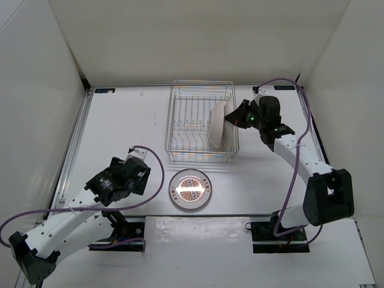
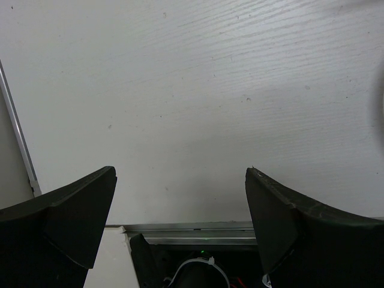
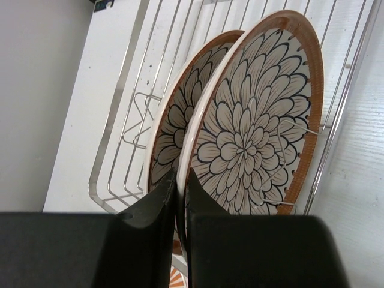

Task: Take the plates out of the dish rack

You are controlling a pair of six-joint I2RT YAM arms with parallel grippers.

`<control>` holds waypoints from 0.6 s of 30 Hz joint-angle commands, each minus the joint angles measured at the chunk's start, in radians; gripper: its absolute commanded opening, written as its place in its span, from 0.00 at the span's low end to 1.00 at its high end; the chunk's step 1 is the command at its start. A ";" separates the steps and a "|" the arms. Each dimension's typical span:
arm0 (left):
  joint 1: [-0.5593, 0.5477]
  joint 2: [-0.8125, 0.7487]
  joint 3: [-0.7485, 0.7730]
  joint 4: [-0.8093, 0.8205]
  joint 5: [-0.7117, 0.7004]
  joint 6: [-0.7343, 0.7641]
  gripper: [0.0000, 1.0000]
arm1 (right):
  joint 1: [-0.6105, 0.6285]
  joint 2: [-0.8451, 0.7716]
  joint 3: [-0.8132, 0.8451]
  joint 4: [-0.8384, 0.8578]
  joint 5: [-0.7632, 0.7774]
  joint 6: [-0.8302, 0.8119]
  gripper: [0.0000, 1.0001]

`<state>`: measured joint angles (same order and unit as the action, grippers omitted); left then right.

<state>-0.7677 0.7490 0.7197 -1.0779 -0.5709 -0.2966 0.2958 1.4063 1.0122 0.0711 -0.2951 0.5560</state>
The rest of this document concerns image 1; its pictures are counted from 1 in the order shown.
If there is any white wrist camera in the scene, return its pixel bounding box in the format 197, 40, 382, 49
252, 86, 267, 106
124, 146, 148, 162

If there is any left blue table label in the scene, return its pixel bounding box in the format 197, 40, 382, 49
94, 88, 115, 94

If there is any white ribbed plate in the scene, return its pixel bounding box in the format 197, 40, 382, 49
207, 101, 227, 149

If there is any metal wire dish rack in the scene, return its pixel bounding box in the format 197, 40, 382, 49
164, 80, 239, 163

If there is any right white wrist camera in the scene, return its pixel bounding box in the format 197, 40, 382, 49
252, 86, 267, 106

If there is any blue table label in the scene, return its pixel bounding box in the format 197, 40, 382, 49
274, 85, 295, 91
94, 88, 115, 94

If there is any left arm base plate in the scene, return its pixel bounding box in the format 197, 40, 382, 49
88, 217, 146, 252

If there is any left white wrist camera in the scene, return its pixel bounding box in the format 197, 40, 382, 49
124, 146, 148, 162

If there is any plain white plate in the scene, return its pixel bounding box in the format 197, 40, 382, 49
221, 100, 234, 146

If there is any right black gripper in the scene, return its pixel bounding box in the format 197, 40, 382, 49
225, 99, 266, 131

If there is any right blue table label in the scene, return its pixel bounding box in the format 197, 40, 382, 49
274, 85, 295, 91

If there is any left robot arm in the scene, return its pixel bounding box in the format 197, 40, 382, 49
8, 157, 151, 285

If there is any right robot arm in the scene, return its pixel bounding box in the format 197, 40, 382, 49
224, 96, 355, 240

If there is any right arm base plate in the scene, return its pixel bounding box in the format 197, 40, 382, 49
244, 222, 310, 254

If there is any orange patterned round plate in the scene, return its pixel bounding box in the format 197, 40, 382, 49
168, 169, 213, 211

